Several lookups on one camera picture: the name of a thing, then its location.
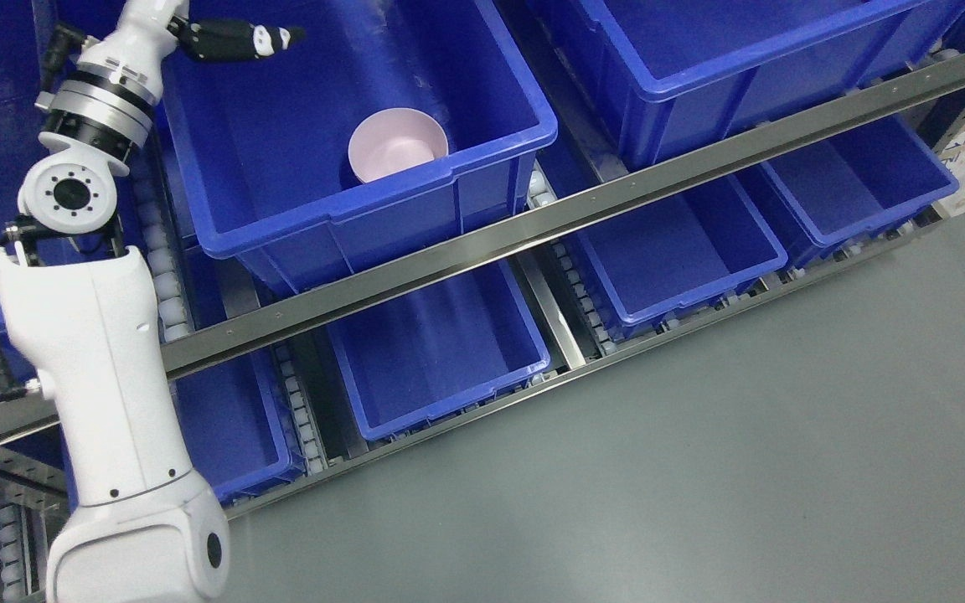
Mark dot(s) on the blue bin upper right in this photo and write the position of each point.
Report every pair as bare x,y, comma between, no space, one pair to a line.
668,77

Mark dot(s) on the steel shelf rail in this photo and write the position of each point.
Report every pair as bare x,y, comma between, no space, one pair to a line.
267,325

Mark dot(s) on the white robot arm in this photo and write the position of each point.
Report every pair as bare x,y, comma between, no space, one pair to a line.
147,526

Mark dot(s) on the pink bowl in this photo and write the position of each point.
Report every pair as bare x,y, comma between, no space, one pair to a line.
393,140

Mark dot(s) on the blue bin middle shelf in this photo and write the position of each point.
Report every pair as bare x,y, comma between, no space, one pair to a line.
262,147

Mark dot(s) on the blue bin lower middle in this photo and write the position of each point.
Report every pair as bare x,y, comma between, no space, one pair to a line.
436,351

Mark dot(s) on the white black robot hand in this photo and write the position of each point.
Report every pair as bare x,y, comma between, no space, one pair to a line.
198,33

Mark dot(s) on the blue bin lower left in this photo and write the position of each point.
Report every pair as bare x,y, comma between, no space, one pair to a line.
236,418

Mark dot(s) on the blue bin lower right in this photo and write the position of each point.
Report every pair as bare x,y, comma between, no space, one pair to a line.
674,256

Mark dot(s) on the blue bin far right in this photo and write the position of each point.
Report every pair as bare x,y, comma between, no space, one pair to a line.
846,189

